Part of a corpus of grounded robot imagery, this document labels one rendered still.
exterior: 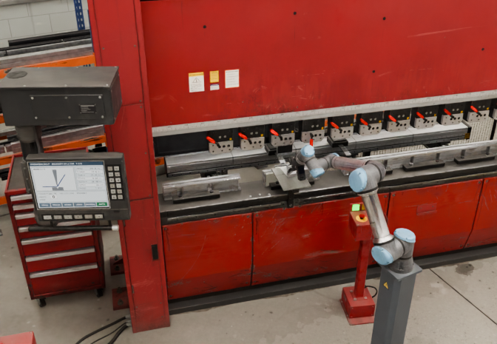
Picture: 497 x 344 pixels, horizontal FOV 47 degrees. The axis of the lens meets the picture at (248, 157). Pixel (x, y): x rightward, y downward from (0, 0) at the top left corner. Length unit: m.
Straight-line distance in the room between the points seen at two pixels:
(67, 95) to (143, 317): 1.83
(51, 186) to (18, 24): 4.45
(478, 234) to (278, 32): 2.32
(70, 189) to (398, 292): 1.87
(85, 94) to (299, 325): 2.24
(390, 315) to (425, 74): 1.52
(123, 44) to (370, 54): 1.50
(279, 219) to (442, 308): 1.35
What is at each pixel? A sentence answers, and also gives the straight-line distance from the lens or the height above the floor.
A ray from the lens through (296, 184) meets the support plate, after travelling 3.61.
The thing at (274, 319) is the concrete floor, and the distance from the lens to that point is 4.11.
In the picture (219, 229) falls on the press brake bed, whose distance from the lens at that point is 3.76.
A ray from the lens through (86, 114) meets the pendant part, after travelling 2.70.
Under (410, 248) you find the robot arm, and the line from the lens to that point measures 3.30.
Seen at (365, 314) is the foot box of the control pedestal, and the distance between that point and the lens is 4.17.
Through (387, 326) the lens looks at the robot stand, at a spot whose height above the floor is 0.38.
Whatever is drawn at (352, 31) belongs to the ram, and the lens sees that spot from 3.54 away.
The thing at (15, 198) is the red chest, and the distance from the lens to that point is 3.83.
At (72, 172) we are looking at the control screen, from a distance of 2.83.
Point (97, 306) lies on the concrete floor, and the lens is 4.33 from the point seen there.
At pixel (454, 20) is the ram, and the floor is 1.91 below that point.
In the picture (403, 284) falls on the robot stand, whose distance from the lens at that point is 3.41.
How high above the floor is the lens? 2.92
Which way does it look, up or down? 30 degrees down
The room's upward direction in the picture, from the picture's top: straight up
